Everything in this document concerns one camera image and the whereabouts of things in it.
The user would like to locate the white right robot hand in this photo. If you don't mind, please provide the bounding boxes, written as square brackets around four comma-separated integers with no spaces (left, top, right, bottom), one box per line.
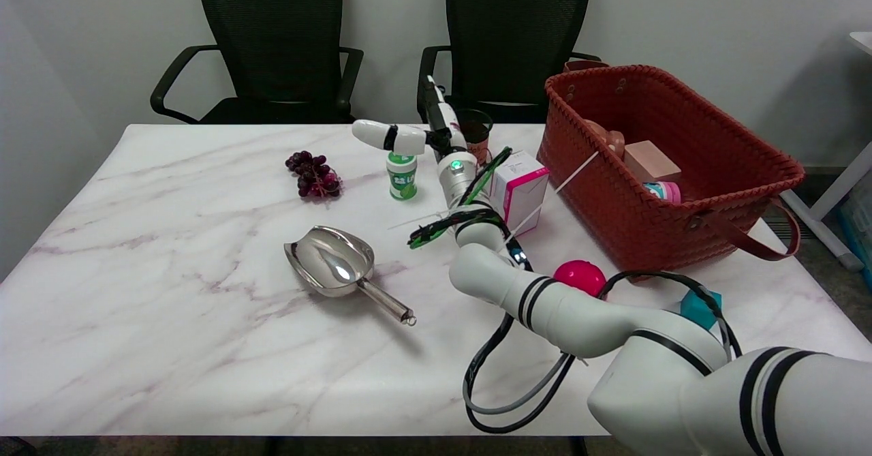
[352,76,471,164]

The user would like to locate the green gum jar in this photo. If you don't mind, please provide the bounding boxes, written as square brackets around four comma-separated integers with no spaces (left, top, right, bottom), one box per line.
[387,151,418,200]

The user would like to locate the purple grape bunch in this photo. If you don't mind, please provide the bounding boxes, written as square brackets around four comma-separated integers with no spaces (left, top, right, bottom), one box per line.
[285,151,343,199]

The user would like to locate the white and pink carton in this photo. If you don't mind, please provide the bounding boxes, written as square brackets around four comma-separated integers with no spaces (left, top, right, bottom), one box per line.
[488,151,550,237]

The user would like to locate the shiny metal scoop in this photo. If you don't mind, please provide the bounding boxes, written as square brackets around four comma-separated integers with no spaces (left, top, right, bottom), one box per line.
[284,226,417,326]

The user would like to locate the black mesh office chair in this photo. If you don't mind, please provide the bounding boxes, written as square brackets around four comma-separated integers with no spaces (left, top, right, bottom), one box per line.
[151,0,364,125]
[417,0,604,125]

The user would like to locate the brown bear toy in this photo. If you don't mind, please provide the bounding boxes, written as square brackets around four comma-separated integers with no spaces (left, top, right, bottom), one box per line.
[585,119,626,162]

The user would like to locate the pink ball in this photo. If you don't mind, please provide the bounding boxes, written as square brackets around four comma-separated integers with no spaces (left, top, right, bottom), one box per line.
[553,260,607,299]

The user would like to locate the pale pink box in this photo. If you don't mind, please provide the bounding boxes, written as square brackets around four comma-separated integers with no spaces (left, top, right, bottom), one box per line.
[623,140,682,183]

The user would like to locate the pink and teal bottle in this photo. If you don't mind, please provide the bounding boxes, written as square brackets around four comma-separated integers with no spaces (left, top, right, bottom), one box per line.
[642,181,682,204]

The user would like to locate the red woven basket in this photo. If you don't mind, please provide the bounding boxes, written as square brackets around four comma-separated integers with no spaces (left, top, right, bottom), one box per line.
[537,60,806,276]

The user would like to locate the teal cube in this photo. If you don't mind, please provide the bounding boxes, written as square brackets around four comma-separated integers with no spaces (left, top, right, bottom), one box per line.
[680,288,722,331]

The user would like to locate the translucent blue storage bin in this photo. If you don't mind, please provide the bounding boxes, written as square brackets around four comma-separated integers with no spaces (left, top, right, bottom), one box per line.
[839,187,872,288]

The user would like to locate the green robot cable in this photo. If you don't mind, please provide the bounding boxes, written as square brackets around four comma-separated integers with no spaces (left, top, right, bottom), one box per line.
[407,146,513,250]

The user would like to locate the white cable tie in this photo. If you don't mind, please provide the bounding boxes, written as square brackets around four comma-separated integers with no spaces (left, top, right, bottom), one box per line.
[503,151,600,247]

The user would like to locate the gray robot cable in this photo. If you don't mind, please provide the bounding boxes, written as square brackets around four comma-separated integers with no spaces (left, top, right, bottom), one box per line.
[463,350,572,416]

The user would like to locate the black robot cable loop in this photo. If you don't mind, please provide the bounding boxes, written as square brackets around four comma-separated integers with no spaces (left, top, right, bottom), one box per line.
[467,313,577,435]

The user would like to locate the black cable with white bands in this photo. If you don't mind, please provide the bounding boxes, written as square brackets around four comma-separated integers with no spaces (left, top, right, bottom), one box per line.
[598,271,743,361]

